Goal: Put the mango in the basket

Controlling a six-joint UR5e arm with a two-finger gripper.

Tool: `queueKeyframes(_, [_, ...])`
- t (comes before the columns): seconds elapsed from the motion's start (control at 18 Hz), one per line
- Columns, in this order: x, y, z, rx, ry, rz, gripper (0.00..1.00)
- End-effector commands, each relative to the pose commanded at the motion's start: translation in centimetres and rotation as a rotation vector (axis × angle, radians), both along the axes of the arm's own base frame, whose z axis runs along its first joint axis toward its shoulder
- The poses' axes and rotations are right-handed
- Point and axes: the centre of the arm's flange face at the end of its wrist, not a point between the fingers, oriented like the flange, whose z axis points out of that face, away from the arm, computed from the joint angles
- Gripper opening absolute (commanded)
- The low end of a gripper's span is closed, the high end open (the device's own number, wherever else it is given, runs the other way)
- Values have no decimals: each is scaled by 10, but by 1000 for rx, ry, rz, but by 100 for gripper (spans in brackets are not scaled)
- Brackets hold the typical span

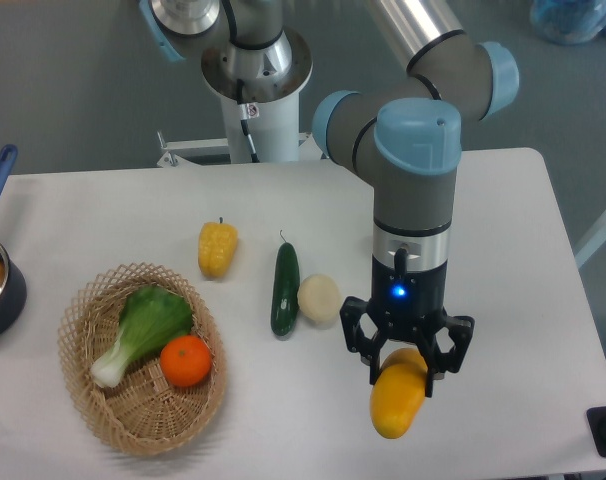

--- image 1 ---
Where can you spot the blue plastic bag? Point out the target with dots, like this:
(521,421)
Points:
(568,23)

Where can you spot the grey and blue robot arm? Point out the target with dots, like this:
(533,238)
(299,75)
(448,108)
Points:
(404,142)

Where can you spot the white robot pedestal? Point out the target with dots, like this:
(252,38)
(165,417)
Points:
(255,132)

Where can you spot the yellow corn cob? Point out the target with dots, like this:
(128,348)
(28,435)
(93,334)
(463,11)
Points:
(217,245)

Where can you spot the yellow orange mango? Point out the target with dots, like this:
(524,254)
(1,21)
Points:
(398,393)

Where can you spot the orange tangerine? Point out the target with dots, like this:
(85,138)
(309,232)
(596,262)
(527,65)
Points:
(185,361)

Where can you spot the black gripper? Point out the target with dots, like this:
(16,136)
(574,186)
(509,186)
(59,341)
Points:
(408,308)

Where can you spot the dark green cucumber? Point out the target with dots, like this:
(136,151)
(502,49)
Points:
(284,307)

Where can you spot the green bok choy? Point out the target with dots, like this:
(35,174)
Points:
(152,316)

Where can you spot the woven wicker basket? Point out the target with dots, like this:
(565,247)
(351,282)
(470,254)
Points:
(144,415)

